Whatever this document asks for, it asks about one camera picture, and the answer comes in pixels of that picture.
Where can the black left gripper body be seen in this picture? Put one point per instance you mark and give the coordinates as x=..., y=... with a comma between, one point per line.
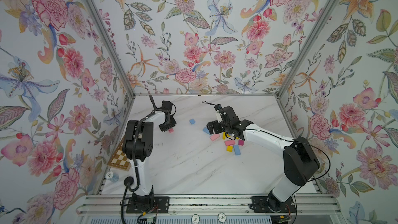
x=167, y=126

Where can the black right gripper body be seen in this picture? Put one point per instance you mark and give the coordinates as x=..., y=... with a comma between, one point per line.
x=219, y=127

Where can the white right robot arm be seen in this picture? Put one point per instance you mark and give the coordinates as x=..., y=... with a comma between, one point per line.
x=296, y=155

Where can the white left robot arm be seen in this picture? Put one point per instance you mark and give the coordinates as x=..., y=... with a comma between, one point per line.
x=138, y=146

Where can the light pink block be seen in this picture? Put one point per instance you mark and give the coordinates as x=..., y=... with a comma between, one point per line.
x=214, y=137

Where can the blue lower block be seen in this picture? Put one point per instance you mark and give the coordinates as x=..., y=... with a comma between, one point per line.
x=236, y=150

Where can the light blue long block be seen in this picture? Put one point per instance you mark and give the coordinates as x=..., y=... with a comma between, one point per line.
x=206, y=131

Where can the wooden chessboard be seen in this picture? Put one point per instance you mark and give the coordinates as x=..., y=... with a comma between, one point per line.
x=119, y=160

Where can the black round puck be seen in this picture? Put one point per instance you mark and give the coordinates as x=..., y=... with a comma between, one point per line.
x=129, y=181

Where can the aluminium frame post right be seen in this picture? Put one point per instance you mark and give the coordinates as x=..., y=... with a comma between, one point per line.
x=313, y=35

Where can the aluminium frame post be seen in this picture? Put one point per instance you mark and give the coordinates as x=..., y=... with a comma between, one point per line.
x=107, y=41
x=313, y=35

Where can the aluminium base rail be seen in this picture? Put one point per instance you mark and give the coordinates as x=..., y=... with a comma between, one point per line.
x=304, y=204

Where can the aluminium frame post left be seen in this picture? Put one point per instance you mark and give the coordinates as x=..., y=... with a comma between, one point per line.
x=107, y=41

